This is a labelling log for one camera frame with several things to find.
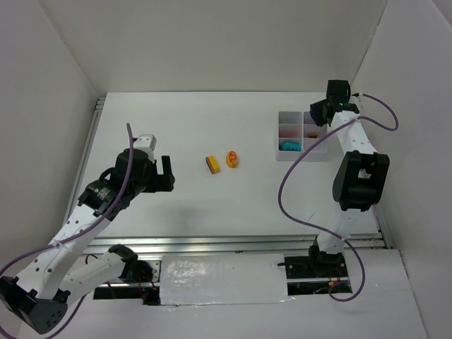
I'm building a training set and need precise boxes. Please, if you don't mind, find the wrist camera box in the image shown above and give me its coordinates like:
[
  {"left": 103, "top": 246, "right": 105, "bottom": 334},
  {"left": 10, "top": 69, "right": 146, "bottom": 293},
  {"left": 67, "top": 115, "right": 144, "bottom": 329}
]
[
  {"left": 350, "top": 93, "right": 364, "bottom": 114},
  {"left": 133, "top": 134, "right": 157, "bottom": 162}
]

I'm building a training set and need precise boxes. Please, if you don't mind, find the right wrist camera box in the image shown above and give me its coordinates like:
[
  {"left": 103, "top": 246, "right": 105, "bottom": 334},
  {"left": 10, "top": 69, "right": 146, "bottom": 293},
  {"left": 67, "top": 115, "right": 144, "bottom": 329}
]
[{"left": 350, "top": 93, "right": 364, "bottom": 114}]

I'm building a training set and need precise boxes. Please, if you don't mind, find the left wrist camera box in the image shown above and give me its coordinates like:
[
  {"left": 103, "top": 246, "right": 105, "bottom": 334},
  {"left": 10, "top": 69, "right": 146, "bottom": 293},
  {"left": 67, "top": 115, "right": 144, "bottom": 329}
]
[{"left": 133, "top": 134, "right": 157, "bottom": 162}]

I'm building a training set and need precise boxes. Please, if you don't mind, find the white compartment organizer tray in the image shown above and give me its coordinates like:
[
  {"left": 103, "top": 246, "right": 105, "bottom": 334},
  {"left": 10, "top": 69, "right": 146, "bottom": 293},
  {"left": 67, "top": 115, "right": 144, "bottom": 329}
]
[{"left": 275, "top": 111, "right": 328, "bottom": 162}]

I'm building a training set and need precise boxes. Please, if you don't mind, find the teal lego plate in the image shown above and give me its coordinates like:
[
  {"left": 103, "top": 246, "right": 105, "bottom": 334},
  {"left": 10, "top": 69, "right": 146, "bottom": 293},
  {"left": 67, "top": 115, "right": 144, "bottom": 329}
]
[{"left": 279, "top": 141, "right": 302, "bottom": 152}]

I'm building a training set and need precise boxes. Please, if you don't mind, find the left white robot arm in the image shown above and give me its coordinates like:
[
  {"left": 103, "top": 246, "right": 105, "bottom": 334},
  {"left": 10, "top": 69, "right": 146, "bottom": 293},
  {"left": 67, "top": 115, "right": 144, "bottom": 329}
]
[{"left": 1, "top": 149, "right": 175, "bottom": 335}]

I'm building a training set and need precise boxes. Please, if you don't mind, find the white foil-taped panel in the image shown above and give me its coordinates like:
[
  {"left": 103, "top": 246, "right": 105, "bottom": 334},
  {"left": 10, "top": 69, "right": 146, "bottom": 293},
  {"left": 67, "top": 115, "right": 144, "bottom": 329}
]
[{"left": 160, "top": 254, "right": 289, "bottom": 306}]

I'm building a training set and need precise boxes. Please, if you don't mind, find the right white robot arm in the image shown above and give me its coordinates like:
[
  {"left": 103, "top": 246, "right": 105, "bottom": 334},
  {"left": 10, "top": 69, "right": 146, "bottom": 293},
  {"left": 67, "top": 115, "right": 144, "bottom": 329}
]
[{"left": 283, "top": 80, "right": 390, "bottom": 279}]

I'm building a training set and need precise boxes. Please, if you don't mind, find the yellow brown lego brick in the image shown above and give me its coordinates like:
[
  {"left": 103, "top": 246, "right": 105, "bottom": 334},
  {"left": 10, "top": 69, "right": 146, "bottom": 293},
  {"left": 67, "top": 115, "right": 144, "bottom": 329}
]
[{"left": 206, "top": 155, "right": 220, "bottom": 174}]

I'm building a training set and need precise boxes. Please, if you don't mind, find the yellow butterfly lego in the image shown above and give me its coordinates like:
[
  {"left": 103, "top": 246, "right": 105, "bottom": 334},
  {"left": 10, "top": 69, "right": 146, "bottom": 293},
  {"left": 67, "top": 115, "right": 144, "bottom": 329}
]
[{"left": 226, "top": 150, "right": 239, "bottom": 168}]

